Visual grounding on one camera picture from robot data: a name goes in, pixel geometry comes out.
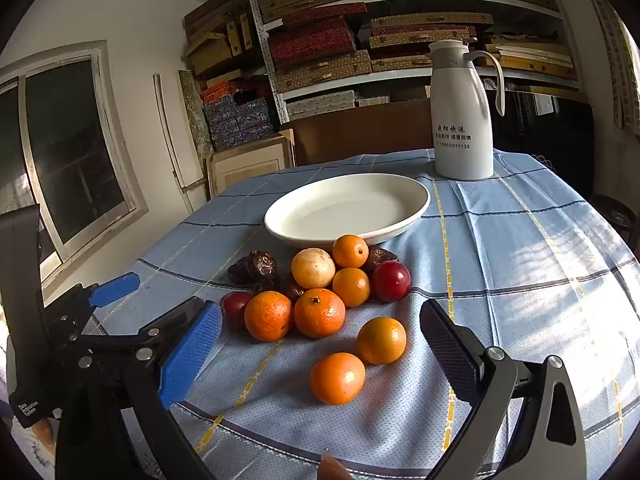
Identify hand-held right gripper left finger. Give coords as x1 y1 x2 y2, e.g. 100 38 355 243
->
54 302 224 480

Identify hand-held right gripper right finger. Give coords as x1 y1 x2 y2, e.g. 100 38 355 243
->
419 298 587 480

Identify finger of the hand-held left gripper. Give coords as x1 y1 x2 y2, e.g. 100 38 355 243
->
42 272 141 327
94 296 207 357

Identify small dark red plum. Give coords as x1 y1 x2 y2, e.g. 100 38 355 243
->
220 292 254 331

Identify greenish orange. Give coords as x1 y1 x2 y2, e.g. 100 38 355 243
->
356 316 407 366

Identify large orange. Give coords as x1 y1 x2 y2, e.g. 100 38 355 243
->
244 290 294 342
293 288 347 339
309 352 367 406

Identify large red plum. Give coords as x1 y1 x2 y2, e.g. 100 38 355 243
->
371 260 412 304

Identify small orange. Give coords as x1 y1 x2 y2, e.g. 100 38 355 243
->
332 267 371 308
332 234 370 269

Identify yellow passion fruit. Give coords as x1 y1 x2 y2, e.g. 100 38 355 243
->
291 247 336 290

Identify white ceramic plate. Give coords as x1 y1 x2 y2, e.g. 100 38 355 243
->
264 173 431 250

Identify person's right hand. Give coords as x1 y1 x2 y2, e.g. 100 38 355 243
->
320 455 352 480

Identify blue plaid tablecloth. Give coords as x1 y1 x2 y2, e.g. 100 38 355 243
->
92 149 640 480

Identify white framed window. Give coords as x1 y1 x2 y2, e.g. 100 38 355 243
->
0 40 151 286

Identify white wooden strip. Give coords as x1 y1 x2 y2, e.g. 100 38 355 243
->
152 74 196 213

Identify mottled grey panel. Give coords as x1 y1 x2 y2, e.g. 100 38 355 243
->
178 70 216 161

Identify stack of blue patterned boxes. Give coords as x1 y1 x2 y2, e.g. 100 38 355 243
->
202 97 281 152

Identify dark round object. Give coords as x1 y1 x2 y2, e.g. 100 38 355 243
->
592 194 638 241

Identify brown cardboard box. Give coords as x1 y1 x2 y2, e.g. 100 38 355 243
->
292 99 436 166

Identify white thermos jug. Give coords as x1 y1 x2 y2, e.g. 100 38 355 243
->
427 39 506 181

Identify pile of brown yellow boxes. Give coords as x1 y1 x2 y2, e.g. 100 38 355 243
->
182 0 261 80

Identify stack of patterned flat boxes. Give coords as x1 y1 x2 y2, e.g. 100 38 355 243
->
252 0 581 121

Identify patterned curtain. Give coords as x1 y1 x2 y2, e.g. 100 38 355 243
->
585 0 640 131

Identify pale wooden frame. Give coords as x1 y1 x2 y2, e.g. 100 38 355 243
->
206 130 296 199

